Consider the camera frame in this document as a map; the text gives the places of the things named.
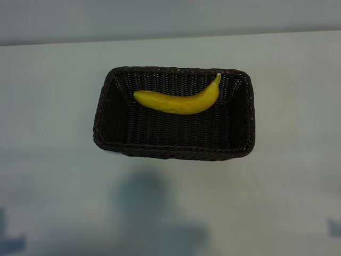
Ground dark brown wicker basket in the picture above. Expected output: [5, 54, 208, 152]
[92, 66, 256, 161]

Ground yellow banana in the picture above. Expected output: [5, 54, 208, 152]
[133, 72, 222, 115]

